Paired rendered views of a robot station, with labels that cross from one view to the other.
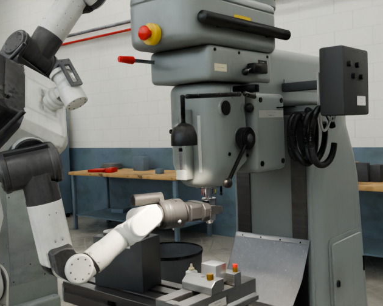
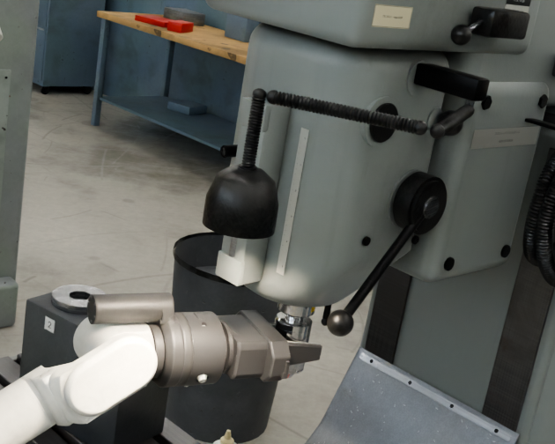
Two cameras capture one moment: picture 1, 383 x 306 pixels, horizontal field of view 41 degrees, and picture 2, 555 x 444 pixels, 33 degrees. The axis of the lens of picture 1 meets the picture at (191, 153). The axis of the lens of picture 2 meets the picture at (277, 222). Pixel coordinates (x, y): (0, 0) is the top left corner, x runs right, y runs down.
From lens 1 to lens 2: 56 cm
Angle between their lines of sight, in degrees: 15
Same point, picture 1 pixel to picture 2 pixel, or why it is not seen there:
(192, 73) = (309, 17)
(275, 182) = (475, 275)
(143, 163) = (245, 27)
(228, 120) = (382, 154)
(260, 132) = (464, 185)
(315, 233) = (536, 420)
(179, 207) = (207, 346)
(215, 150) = (329, 229)
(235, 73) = (432, 33)
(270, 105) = (509, 114)
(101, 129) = not seen: outside the picture
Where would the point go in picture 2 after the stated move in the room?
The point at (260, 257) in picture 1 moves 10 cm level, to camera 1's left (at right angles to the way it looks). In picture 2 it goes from (396, 430) to (336, 418)
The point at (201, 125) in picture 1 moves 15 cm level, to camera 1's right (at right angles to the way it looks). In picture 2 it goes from (307, 156) to (443, 181)
